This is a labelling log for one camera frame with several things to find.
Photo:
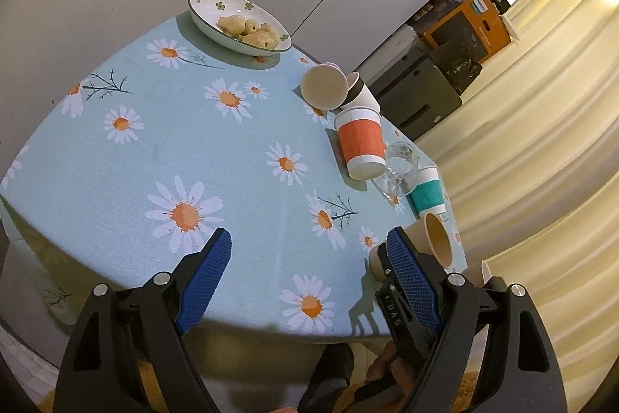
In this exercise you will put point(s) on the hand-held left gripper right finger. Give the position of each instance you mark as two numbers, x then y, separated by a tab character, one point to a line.
411	282

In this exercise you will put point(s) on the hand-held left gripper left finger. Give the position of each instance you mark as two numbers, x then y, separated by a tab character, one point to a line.
205	280

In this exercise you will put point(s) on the brown kraft paper cup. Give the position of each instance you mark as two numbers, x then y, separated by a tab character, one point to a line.
418	246

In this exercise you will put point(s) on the tan paper cup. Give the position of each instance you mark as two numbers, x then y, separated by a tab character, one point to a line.
476	273

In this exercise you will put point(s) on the teal paper cup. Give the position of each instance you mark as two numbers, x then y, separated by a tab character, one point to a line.
426	196

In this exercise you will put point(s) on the clear glass cup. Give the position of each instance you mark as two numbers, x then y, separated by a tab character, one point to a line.
400	168

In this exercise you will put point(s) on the orange paper cup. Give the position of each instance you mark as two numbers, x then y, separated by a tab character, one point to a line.
360	142

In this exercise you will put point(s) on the black and white paper cup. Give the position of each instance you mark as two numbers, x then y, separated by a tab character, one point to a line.
362	96

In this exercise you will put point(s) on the beige paper cup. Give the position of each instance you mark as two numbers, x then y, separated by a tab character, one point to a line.
323	86

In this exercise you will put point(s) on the pink paper cup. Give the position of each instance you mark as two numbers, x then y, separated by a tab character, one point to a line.
332	65

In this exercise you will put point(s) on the person's right hand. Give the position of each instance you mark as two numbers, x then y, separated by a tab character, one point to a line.
401	369

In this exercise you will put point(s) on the black shoe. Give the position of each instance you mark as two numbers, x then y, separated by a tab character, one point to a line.
329	374

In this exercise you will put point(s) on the light blue daisy tablecloth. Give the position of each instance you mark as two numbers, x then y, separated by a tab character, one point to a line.
193	137

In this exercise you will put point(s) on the black storage box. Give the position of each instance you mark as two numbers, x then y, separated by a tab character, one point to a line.
420	96

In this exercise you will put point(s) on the cream curtain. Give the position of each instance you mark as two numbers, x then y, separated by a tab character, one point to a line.
546	142

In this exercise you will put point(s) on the black plastic bag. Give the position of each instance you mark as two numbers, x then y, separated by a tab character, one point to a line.
459	62

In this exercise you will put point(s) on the pale strawberry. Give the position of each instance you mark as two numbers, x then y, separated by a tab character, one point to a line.
259	39
251	26
267	27
230	24

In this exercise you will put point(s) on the white floral plate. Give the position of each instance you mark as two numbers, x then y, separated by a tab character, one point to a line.
213	14

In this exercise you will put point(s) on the orange cardboard box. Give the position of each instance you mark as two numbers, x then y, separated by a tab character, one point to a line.
476	23

